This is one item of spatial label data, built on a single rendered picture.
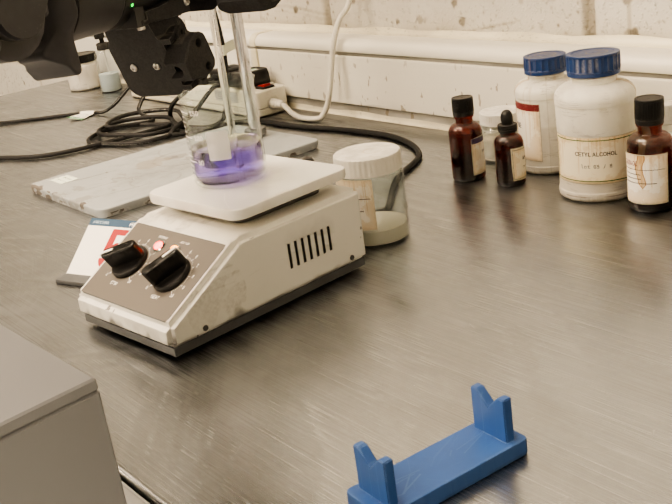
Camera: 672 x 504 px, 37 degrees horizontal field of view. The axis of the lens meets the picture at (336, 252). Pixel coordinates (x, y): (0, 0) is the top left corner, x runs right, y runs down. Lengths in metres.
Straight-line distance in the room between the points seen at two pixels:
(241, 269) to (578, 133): 0.34
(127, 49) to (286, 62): 0.77
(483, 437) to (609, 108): 0.43
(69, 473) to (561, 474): 0.25
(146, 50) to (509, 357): 0.32
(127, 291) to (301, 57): 0.73
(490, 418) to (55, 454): 0.24
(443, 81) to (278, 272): 0.52
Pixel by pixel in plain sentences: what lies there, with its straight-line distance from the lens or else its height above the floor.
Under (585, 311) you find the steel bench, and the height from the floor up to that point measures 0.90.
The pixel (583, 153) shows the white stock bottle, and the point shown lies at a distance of 0.92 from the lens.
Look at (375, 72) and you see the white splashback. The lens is 1.31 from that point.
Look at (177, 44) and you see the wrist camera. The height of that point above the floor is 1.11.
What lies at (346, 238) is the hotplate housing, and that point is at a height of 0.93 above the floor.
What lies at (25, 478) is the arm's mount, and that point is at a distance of 0.43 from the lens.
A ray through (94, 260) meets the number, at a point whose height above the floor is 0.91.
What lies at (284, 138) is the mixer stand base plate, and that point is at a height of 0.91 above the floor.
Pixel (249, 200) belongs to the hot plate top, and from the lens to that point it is 0.76.
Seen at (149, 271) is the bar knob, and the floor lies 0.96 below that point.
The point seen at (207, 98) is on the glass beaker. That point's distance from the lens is 0.78.
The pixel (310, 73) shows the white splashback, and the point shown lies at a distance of 1.42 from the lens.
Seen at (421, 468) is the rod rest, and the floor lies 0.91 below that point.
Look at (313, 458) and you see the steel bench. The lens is 0.58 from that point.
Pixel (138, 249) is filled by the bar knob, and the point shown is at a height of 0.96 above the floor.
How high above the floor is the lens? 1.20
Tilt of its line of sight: 20 degrees down
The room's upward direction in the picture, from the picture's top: 8 degrees counter-clockwise
